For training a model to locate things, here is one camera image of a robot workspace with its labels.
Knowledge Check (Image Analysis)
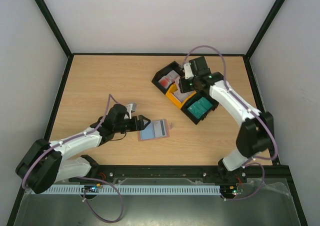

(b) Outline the left controller board with leds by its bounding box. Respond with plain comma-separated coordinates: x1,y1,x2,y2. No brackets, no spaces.
82,183,104,194

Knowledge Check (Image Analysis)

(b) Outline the white pink card stack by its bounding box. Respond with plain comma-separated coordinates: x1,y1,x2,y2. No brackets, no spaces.
173,78,195,103

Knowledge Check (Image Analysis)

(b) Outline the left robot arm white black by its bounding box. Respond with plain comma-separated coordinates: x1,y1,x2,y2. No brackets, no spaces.
15,103,151,194

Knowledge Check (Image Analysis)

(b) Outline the yellow plastic bin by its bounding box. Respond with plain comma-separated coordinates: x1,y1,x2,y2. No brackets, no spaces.
165,83,196,109

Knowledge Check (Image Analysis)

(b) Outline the black aluminium frame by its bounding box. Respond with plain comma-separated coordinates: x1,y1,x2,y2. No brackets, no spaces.
6,0,308,226

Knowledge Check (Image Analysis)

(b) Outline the black bin with teal cards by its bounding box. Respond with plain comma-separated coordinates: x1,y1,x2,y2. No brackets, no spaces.
180,91,219,125

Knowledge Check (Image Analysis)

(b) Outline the right controller board with leds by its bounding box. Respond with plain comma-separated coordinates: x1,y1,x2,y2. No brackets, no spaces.
220,185,244,198

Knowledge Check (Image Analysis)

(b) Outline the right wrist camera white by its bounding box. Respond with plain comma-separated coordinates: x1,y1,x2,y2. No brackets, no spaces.
183,62,194,80

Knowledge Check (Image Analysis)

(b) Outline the brown leather card holder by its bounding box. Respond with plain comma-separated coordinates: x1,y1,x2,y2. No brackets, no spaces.
137,119,172,141

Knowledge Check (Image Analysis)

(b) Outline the light blue slotted cable duct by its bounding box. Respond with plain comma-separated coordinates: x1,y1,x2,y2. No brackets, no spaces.
43,184,221,196

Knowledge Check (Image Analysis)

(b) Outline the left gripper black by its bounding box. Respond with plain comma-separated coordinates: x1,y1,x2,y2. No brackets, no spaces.
114,115,151,134

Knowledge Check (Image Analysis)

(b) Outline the teal card stack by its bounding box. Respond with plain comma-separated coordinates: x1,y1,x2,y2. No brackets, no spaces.
187,97,213,120

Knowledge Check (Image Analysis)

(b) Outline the red white card stack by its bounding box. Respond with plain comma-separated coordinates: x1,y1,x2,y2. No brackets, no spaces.
158,70,180,89

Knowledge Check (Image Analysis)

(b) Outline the controller board with leds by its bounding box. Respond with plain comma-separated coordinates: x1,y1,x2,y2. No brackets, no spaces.
82,183,104,194
220,185,244,198

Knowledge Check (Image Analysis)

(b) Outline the black bin with red cards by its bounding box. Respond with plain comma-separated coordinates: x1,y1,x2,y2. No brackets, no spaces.
151,61,184,95

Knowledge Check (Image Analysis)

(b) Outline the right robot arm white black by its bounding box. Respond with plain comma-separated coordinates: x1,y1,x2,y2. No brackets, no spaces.
179,56,276,182

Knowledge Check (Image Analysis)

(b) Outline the white pink credit card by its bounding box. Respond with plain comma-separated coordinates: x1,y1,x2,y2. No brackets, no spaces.
152,119,168,138

